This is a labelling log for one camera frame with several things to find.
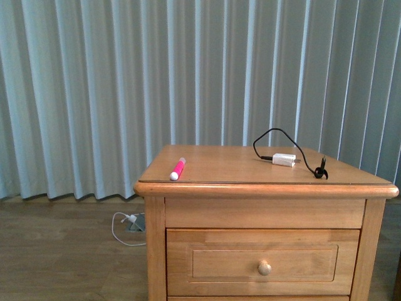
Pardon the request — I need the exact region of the light grey curtain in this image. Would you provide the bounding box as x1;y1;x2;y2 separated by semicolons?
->
1;1;400;198

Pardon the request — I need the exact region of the wooden drawer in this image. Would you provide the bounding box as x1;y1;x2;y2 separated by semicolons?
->
167;229;360;297
167;295;350;301

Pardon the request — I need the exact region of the black usb cable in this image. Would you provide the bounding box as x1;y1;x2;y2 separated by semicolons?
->
253;127;330;181

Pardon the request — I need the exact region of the metal floor outlet box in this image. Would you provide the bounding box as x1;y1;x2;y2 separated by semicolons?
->
126;213;145;232

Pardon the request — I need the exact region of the white floor cable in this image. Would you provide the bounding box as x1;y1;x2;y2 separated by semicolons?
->
112;211;147;247

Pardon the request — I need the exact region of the wooden nightstand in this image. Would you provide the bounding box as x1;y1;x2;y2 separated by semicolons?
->
134;145;398;300

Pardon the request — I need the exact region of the white usb charger plug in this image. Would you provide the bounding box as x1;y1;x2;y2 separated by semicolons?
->
272;153;301;167

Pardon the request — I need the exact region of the pink marker with white cap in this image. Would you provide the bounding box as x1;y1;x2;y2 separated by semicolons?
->
170;157;186;181

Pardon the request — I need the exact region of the white plug at floor outlet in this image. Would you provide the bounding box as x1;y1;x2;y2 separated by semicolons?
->
127;214;137;223

